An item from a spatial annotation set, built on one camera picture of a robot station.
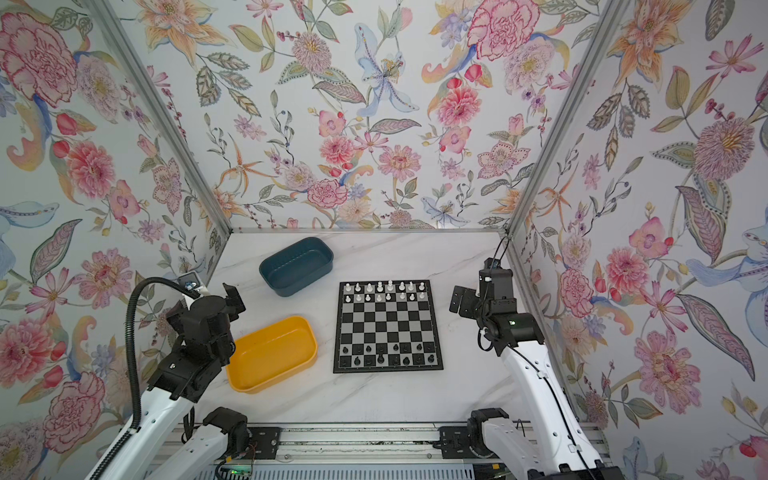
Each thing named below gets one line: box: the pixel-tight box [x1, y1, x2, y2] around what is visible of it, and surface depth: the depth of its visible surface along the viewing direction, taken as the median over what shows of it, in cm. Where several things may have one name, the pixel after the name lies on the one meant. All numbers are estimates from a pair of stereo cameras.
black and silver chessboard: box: [333, 280, 444, 374], surface depth 95 cm
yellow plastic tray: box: [226, 316, 318, 394], surface depth 92 cm
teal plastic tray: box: [259, 236, 335, 297], surface depth 109 cm
